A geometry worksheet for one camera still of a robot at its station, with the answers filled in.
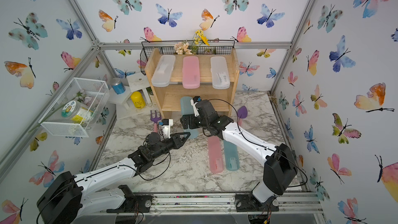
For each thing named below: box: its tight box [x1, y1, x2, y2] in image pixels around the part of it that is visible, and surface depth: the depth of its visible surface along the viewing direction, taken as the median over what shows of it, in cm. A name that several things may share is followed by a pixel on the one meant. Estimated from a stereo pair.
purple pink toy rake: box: [150, 109, 162, 133], surface depth 107 cm
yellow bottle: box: [130, 91, 146, 109], surface depth 105 cm
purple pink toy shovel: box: [237, 105, 248, 123], surface depth 112 cm
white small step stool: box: [108, 72, 152, 120], surface depth 98 cm
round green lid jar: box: [61, 100, 94, 124], surface depth 66 cm
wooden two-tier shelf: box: [145, 47, 240, 119], surface depth 73 cm
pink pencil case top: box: [181, 56, 201, 89], surface depth 70 cm
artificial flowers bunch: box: [174, 29, 210, 55], surface depth 84 cm
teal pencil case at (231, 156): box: [223, 139, 240, 172], surface depth 88 cm
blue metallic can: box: [110, 77, 126, 95], surface depth 100 cm
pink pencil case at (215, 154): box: [207, 135, 224, 174], surface depth 90 cm
